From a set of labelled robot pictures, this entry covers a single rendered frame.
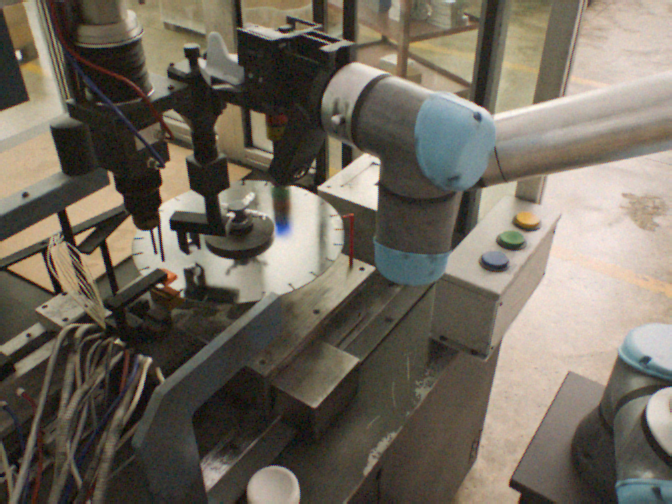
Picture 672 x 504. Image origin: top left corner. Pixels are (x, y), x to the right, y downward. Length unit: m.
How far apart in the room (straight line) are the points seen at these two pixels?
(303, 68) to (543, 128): 0.24
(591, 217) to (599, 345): 0.80
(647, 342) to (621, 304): 1.66
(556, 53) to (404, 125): 0.61
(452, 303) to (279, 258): 0.30
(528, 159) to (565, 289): 1.86
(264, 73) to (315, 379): 0.48
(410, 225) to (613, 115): 0.22
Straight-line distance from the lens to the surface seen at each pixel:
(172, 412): 0.76
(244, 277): 0.94
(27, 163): 1.79
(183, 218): 0.94
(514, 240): 1.12
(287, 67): 0.67
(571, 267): 2.65
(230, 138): 1.64
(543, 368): 2.20
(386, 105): 0.57
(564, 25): 1.12
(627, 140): 0.68
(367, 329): 1.14
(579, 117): 0.68
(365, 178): 1.27
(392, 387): 1.05
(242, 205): 1.00
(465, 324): 1.08
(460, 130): 0.54
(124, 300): 0.89
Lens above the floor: 1.54
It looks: 37 degrees down
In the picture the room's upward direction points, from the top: straight up
